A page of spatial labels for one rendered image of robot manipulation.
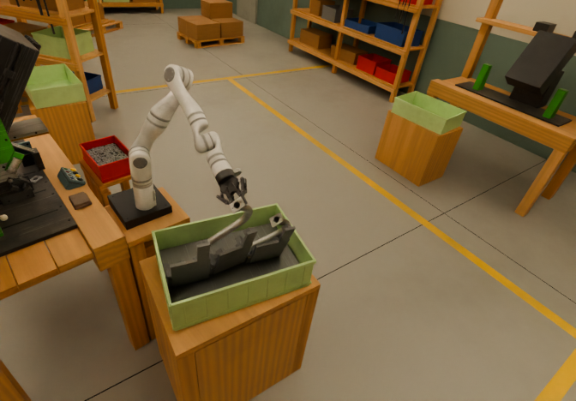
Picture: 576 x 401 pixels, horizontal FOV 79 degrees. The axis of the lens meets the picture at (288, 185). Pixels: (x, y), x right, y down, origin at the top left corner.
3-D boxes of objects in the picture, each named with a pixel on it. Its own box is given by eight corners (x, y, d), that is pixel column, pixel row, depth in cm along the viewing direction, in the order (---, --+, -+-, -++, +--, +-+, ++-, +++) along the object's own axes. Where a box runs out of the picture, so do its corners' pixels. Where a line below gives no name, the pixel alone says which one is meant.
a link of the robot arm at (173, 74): (197, 114, 136) (211, 116, 143) (171, 57, 140) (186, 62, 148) (182, 127, 140) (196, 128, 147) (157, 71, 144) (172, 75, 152)
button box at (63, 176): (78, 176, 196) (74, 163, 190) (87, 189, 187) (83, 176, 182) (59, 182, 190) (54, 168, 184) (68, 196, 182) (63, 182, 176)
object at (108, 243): (41, 133, 250) (34, 113, 242) (130, 258, 168) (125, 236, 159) (18, 138, 242) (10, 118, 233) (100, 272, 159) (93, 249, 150)
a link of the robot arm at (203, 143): (198, 157, 142) (185, 128, 144) (219, 149, 144) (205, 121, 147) (198, 151, 135) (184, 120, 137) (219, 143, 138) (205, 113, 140)
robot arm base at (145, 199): (151, 196, 182) (147, 170, 172) (158, 206, 177) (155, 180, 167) (132, 201, 177) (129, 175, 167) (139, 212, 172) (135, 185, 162)
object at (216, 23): (224, 33, 821) (224, -2, 777) (244, 43, 776) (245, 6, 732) (177, 38, 750) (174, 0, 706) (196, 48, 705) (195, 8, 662)
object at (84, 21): (92, 22, 788) (87, 0, 762) (123, 28, 775) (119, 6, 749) (49, 32, 693) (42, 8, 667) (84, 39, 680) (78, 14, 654)
